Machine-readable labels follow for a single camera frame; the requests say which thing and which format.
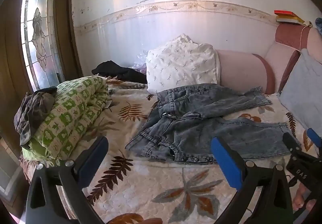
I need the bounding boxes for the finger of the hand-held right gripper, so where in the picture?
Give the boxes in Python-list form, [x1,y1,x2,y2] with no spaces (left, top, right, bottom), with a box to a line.
[282,133,302,161]
[306,128,322,150]

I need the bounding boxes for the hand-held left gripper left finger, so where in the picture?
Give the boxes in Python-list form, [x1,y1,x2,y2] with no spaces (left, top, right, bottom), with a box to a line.
[25,136,109,224]

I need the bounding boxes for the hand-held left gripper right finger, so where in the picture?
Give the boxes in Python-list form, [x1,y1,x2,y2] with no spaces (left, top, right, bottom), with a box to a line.
[211,136,295,224]

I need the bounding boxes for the blue denim pants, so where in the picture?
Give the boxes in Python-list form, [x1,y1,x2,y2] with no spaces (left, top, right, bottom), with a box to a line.
[125,83,301,164]

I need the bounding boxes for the person's right hand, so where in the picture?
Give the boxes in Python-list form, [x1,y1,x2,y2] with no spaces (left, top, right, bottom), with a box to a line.
[292,184,318,212]

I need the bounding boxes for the green patterned folded quilt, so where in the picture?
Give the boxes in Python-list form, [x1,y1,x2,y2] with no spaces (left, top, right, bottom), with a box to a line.
[21,76,111,167]

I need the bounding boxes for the light blue pillow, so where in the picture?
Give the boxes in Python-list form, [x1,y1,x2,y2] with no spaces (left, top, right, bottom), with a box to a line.
[279,48,322,131]

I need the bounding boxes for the leaf print blanket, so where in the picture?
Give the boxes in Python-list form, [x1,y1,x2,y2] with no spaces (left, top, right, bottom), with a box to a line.
[21,79,322,224]

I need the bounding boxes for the dark grey garment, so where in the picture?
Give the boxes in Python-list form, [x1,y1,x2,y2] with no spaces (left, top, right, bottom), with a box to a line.
[14,87,58,146]

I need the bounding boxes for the black garment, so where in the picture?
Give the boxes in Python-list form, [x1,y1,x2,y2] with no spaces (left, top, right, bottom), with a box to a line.
[91,61,148,84]

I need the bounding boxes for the pink padded headboard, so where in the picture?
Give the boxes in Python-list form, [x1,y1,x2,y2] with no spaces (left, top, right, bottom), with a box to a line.
[216,24,322,95]

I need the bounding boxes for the white patterned pillow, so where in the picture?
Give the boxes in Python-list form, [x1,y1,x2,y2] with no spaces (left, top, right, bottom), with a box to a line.
[146,33,221,95]

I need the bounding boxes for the clear plastic bag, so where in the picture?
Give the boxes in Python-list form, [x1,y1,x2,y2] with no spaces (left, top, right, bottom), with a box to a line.
[130,49,151,77]

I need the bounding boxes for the yellow book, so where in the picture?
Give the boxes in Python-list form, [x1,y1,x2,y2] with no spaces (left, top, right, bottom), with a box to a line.
[276,15,305,25]

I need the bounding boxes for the red book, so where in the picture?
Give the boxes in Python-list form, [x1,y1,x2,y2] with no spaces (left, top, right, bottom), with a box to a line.
[274,9,297,17]

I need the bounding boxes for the wooden door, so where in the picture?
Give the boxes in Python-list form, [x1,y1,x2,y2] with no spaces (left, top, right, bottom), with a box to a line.
[0,0,85,217]

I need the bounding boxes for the stained glass door pane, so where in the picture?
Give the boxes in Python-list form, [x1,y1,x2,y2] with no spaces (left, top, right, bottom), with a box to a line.
[21,0,64,92]

